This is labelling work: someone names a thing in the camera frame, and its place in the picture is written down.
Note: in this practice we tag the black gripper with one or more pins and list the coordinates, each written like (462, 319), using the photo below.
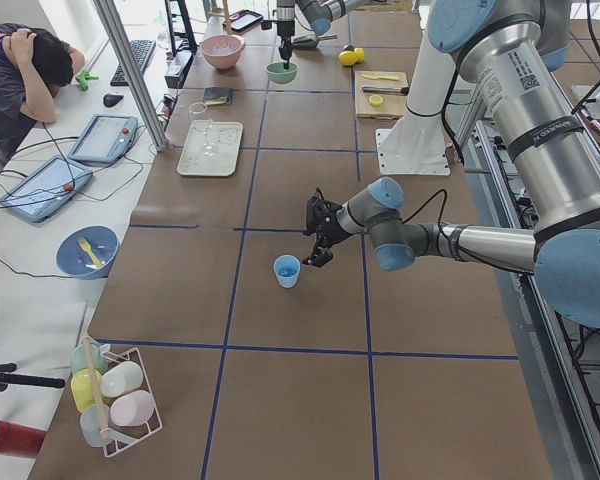
(332, 231)
(284, 31)

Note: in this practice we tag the green ceramic bowl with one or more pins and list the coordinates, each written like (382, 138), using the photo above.
(281, 72)

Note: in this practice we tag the light blue plastic cup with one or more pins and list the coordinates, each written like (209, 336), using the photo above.
(287, 270)

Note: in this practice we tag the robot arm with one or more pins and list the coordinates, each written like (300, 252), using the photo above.
(318, 14)
(488, 61)

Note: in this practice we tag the shiny metal ice scoop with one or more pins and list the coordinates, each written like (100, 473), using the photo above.
(311, 41)

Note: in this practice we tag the pink bowl with ice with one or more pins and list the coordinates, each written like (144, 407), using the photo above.
(223, 51)

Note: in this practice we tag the blue bowl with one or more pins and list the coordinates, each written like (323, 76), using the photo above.
(75, 263)

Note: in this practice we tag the yellow lemon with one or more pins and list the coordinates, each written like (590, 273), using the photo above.
(348, 58)
(359, 53)

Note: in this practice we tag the dark grey folded cloth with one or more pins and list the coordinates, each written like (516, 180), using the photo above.
(217, 96)

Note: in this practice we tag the wooden cutting board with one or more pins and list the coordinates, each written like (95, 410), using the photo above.
(380, 94)

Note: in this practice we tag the half cut lemon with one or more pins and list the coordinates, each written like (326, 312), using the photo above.
(375, 100)

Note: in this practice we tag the yellow plastic knife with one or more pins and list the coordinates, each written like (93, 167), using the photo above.
(380, 77)

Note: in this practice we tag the cream plastic tray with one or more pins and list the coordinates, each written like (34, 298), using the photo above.
(211, 149)

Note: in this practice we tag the black computer mouse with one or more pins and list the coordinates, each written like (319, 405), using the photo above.
(110, 100)

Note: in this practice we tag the far blue teach pendant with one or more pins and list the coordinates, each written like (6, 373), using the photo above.
(105, 139)

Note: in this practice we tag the blue teach pendant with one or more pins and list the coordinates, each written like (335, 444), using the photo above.
(47, 189)
(105, 139)

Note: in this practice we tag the green toy clamp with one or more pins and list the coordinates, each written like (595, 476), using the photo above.
(84, 78)

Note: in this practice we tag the white cup in rack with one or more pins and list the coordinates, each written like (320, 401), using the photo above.
(121, 379)

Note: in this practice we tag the yellow plastic fork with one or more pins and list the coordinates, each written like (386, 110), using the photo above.
(88, 249)

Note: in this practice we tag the pink cup in rack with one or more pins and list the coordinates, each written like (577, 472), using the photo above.
(132, 409)

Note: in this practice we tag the seated person dark shirt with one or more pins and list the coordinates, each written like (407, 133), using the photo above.
(34, 66)

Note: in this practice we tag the yellow cup in rack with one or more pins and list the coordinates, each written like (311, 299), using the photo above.
(81, 390)

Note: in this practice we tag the near blue teach pendant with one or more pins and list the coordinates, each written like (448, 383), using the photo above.
(47, 189)

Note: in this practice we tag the black handled metal tool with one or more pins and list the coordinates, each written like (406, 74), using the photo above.
(386, 90)

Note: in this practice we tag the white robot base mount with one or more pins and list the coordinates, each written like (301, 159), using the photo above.
(415, 145)

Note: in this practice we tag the aluminium frame post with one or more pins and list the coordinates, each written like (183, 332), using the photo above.
(113, 26)

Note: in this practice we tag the white wire cup rack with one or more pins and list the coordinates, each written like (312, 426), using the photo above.
(95, 424)

